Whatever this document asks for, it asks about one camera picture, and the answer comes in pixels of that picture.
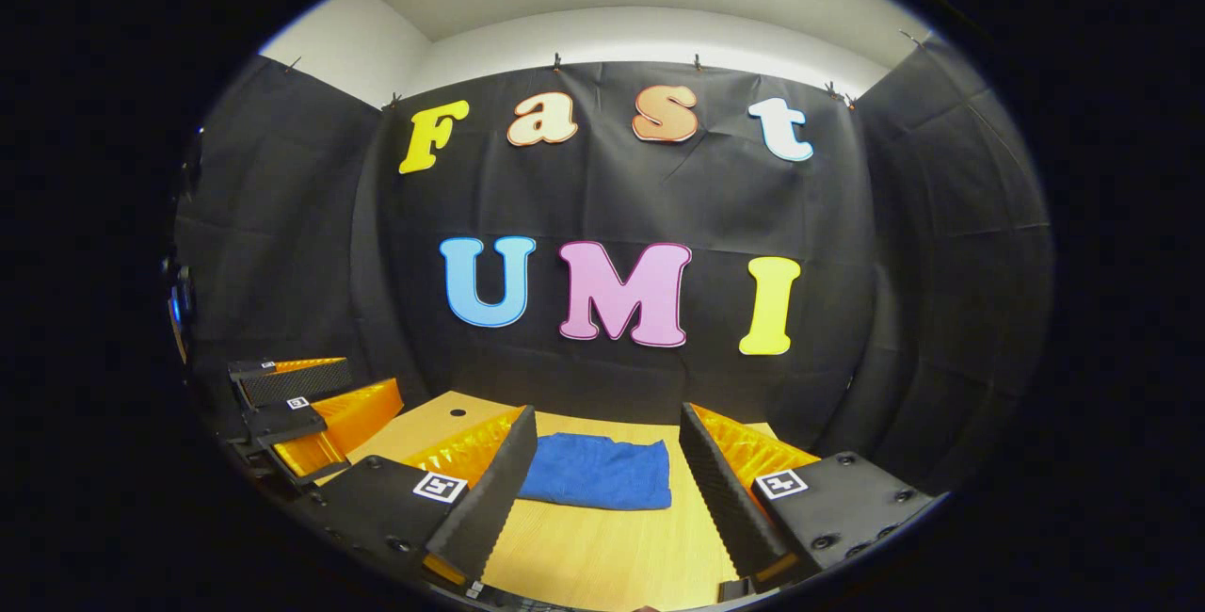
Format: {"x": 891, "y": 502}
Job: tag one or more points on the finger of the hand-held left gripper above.
{"x": 292, "y": 384}
{"x": 282, "y": 422}

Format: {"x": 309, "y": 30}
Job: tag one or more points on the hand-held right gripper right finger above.
{"x": 720, "y": 499}

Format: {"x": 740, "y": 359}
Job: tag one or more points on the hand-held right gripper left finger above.
{"x": 494, "y": 499}

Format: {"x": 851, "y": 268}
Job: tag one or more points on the blue shirt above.
{"x": 598, "y": 473}

